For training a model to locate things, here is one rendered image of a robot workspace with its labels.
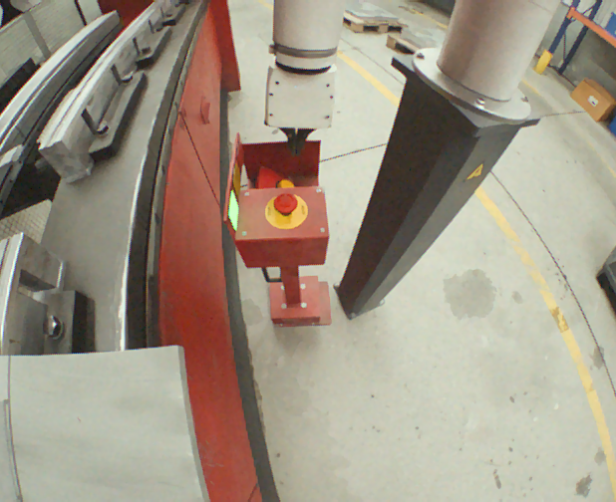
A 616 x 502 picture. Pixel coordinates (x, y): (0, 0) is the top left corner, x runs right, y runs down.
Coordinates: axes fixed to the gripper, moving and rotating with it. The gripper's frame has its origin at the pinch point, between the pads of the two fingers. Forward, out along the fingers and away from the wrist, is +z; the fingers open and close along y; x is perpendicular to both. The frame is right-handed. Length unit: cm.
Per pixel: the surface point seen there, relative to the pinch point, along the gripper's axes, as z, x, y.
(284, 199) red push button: 3.7, -9.7, -1.8
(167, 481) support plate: -14.7, -43.2, -10.0
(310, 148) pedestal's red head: 5.4, 4.5, 3.3
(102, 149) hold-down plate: -2.4, -1.6, -35.1
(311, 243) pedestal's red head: 8.5, -15.1, 2.7
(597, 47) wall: -51, 338, 510
